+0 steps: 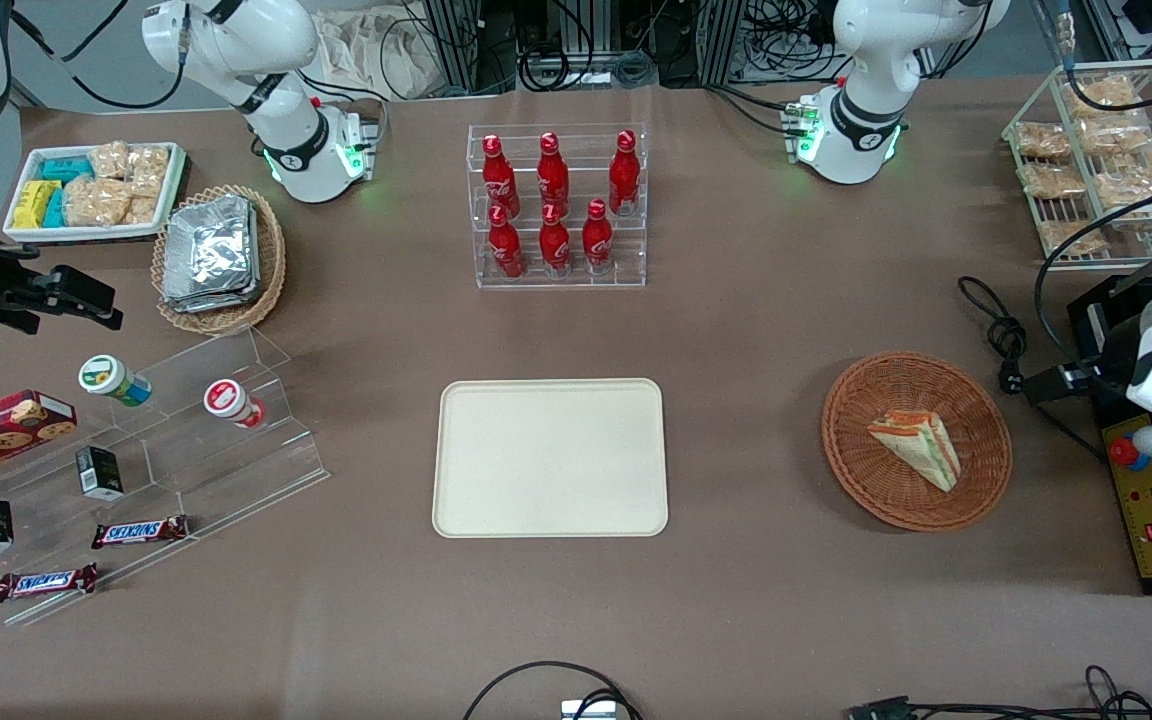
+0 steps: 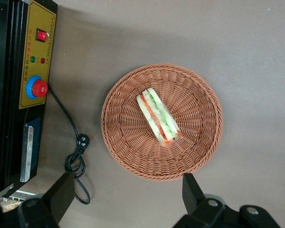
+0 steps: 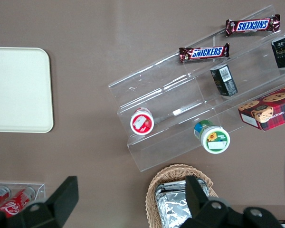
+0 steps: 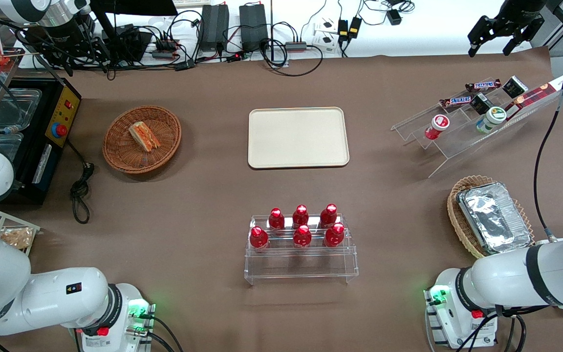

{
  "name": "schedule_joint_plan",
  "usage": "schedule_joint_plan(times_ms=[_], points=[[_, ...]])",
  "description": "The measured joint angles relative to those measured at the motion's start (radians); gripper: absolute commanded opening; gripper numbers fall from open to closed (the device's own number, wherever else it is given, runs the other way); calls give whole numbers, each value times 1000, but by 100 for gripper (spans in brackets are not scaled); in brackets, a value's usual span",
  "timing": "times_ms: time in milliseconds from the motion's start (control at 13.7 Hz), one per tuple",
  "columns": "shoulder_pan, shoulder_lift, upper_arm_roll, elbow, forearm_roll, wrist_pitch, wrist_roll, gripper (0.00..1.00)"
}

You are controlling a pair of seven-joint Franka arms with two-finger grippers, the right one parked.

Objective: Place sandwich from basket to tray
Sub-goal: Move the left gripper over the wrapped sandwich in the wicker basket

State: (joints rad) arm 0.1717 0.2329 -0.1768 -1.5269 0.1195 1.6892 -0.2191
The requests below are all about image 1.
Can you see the plastic-wrapped triangle sandwich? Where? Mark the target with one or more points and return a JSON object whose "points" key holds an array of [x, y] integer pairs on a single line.
{"points": [[921, 446]]}

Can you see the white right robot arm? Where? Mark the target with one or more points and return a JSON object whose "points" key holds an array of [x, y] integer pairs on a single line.
{"points": [[286, 140]]}

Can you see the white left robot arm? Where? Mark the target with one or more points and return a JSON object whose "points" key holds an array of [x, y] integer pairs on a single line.
{"points": [[866, 110]]}

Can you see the white rectangular snack tray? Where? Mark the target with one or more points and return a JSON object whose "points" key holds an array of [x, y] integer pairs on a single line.
{"points": [[21, 234]]}

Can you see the light wicker basket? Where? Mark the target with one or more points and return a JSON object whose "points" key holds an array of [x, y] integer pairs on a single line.
{"points": [[268, 270]]}

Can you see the cream plastic serving tray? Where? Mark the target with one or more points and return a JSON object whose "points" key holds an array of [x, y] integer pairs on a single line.
{"points": [[550, 458]]}

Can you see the brown wicker basket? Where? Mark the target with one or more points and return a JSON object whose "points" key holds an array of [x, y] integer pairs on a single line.
{"points": [[871, 490]]}

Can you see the green-lid white cup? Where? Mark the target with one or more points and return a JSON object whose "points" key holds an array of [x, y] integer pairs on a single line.
{"points": [[108, 378]]}

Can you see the teal snack pack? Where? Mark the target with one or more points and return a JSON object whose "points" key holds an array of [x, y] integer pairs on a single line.
{"points": [[66, 169], [55, 208]]}

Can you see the clear rice cracker bag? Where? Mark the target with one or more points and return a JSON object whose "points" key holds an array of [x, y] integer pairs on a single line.
{"points": [[109, 159], [140, 210], [148, 170], [94, 202]]}

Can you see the yellow snack pack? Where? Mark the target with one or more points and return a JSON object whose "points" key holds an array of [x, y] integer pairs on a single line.
{"points": [[34, 204]]}

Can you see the silver foil packet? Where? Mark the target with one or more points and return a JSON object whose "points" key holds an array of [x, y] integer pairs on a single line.
{"points": [[211, 303], [211, 245]]}

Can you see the red-lid white cup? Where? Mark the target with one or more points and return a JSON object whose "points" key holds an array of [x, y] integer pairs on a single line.
{"points": [[228, 400]]}

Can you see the clear acrylic stepped shelf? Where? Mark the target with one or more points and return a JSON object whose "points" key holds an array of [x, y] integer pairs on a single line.
{"points": [[236, 470]]}

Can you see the Snickers chocolate bar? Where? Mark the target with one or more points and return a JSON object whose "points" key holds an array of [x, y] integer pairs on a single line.
{"points": [[44, 582], [139, 532]]}

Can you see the beige cloth bag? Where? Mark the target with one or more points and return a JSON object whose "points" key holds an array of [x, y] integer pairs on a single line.
{"points": [[366, 50]]}

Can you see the red cola bottle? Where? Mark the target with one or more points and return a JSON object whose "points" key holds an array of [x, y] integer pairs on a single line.
{"points": [[597, 238], [506, 245], [499, 178], [624, 172], [553, 172], [555, 242]]}

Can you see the clear acrylic bottle rack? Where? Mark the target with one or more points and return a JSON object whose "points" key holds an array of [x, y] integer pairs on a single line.
{"points": [[572, 283]]}

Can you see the small grey device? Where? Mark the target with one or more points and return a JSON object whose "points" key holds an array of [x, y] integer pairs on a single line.
{"points": [[588, 710]]}

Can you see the clear bagged pastry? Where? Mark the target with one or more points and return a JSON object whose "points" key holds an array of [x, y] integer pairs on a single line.
{"points": [[1072, 238], [1104, 93], [1042, 141], [1114, 135], [1131, 180], [1052, 181]]}

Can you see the red emergency stop button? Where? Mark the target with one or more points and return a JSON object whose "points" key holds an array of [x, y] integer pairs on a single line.
{"points": [[1123, 452]]}

